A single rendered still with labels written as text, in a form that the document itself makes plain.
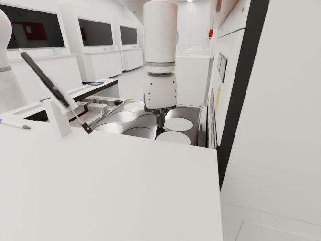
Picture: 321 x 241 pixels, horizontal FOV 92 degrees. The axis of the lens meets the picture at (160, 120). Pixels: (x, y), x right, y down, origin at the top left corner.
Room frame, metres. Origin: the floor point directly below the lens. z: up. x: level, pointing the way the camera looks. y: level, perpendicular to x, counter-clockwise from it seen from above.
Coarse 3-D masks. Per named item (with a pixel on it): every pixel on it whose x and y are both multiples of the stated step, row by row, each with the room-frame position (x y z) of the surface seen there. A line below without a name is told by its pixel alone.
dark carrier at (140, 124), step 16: (112, 112) 0.57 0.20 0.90; (128, 112) 0.58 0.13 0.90; (144, 112) 0.57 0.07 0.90; (176, 112) 0.58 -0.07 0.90; (192, 112) 0.58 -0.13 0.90; (96, 128) 0.45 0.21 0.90; (112, 128) 0.45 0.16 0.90; (128, 128) 0.45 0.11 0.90; (144, 128) 0.45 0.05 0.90; (160, 128) 0.45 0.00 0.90; (192, 128) 0.45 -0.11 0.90; (192, 144) 0.35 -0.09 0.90
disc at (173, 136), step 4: (164, 132) 0.42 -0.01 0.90; (168, 132) 0.42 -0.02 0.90; (172, 132) 0.42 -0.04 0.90; (176, 132) 0.42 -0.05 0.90; (160, 136) 0.40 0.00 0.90; (164, 136) 0.40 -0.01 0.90; (168, 136) 0.40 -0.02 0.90; (172, 136) 0.40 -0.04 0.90; (176, 136) 0.40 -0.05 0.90; (180, 136) 0.40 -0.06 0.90; (184, 136) 0.40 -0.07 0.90; (160, 140) 0.38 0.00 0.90; (164, 140) 0.38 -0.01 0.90; (168, 140) 0.38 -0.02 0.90; (172, 140) 0.38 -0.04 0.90; (176, 140) 0.38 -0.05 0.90; (180, 140) 0.38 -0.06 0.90; (184, 140) 0.38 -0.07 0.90; (188, 140) 0.38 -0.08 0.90; (188, 144) 0.36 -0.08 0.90
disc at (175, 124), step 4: (168, 120) 0.50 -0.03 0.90; (172, 120) 0.50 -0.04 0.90; (176, 120) 0.50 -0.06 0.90; (180, 120) 0.50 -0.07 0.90; (184, 120) 0.50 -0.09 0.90; (188, 120) 0.50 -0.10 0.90; (164, 124) 0.47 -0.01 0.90; (168, 124) 0.47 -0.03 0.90; (172, 124) 0.47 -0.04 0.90; (176, 124) 0.47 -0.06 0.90; (180, 124) 0.47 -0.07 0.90; (184, 124) 0.47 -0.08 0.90; (188, 124) 0.47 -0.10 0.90; (192, 124) 0.47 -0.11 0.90; (168, 128) 0.44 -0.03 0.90; (172, 128) 0.44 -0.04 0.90; (176, 128) 0.44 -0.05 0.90; (180, 128) 0.44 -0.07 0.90; (184, 128) 0.45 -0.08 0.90; (188, 128) 0.45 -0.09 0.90
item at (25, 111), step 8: (104, 80) 0.90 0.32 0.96; (112, 80) 0.89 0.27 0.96; (80, 88) 0.71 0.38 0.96; (88, 88) 0.71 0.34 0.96; (72, 96) 0.60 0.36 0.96; (32, 104) 0.51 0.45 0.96; (40, 104) 0.51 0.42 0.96; (8, 112) 0.44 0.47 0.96; (16, 112) 0.44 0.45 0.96; (24, 112) 0.45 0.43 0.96; (32, 112) 0.44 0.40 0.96
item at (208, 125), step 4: (208, 100) 0.62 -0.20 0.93; (208, 104) 0.58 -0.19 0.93; (208, 108) 0.54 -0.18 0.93; (208, 112) 0.50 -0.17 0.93; (208, 116) 0.47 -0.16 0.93; (208, 120) 0.43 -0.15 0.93; (208, 124) 0.41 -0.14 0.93; (212, 124) 0.39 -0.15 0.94; (208, 128) 0.38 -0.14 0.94; (212, 128) 0.37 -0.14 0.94; (208, 132) 0.36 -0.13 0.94; (212, 132) 0.35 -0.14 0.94; (208, 136) 0.34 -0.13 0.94; (212, 136) 0.33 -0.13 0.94; (208, 140) 0.32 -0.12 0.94; (212, 140) 0.31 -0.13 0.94; (208, 144) 0.31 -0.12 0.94; (212, 144) 0.30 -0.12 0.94; (212, 148) 0.28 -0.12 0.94
